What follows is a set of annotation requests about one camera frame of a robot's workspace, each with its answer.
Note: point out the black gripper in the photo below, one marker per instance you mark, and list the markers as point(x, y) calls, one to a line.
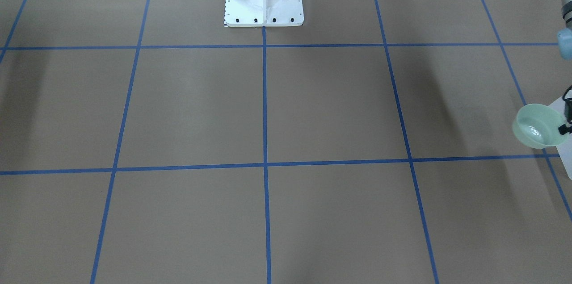
point(564, 130)

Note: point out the mint green bowl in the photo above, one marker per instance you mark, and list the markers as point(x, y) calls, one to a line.
point(536, 126)

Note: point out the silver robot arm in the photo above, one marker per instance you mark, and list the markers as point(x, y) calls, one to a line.
point(564, 38)

